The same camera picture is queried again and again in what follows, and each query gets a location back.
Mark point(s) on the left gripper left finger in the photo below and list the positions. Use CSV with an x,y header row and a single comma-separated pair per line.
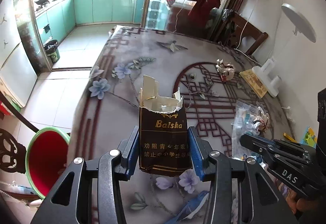
x,y
129,149

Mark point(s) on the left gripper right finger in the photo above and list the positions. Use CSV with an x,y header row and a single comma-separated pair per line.
x,y
199,151

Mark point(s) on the brown Baisha cigarette pack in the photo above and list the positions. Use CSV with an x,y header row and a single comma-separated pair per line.
x,y
163,136

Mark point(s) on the clear blue plastic wrapper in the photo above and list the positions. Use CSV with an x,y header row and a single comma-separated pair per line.
x,y
246,121

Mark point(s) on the red green trash bin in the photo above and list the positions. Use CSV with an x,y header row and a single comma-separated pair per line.
x,y
46,158

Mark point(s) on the small black trash bin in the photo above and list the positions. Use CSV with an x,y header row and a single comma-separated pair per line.
x,y
51,49

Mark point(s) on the teal kitchen cabinets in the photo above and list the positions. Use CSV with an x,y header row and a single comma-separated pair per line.
x,y
60,17

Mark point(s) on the right hand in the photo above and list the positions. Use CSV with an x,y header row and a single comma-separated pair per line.
x,y
310,211

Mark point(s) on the yellow plastic stick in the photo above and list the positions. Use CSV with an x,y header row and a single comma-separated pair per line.
x,y
288,137

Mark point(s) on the crumpled red white wrapper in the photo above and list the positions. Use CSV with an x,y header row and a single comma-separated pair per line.
x,y
225,70

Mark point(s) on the yellow picture book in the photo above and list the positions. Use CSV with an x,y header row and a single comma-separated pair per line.
x,y
254,82

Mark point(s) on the white foam block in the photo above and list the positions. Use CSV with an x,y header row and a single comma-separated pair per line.
x,y
264,74

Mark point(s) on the wooden chair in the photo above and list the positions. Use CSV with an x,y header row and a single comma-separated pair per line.
x,y
234,28

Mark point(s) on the red hanging garment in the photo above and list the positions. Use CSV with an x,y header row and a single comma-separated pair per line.
x,y
199,14

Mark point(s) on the white refrigerator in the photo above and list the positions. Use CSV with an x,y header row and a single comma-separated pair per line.
x,y
17,74

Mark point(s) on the white round desk lamp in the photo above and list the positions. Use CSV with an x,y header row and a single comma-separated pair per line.
x,y
300,22

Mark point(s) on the black wok pan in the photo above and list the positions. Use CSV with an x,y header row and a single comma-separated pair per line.
x,y
41,2

